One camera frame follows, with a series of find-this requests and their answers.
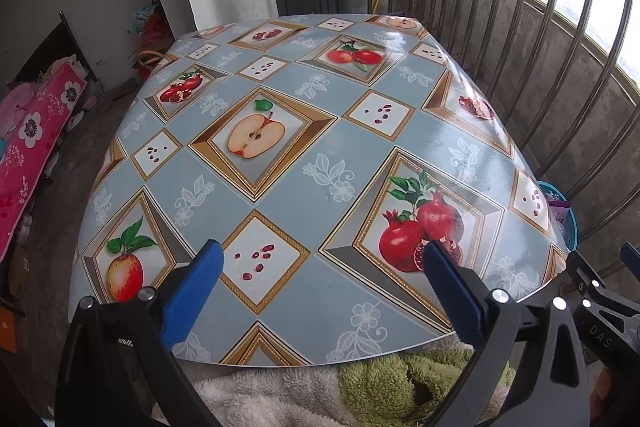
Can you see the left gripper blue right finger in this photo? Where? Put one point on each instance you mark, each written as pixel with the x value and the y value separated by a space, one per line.
pixel 460 292

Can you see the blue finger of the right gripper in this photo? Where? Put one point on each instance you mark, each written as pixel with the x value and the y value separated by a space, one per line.
pixel 630 257

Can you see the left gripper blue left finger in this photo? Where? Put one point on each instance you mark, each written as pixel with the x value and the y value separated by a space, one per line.
pixel 186 291

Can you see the blue plastic waste basket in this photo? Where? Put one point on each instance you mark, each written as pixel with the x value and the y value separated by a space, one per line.
pixel 569 227

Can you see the purple snack wrapper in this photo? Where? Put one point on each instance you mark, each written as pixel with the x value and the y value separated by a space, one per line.
pixel 558 206

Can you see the fruit pattern table cover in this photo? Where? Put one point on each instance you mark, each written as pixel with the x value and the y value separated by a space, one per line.
pixel 322 152

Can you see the pink floral bed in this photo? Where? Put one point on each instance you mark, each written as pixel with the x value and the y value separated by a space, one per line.
pixel 41 99

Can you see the steel balcony railing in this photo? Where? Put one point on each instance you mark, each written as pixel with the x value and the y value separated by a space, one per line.
pixel 550 87

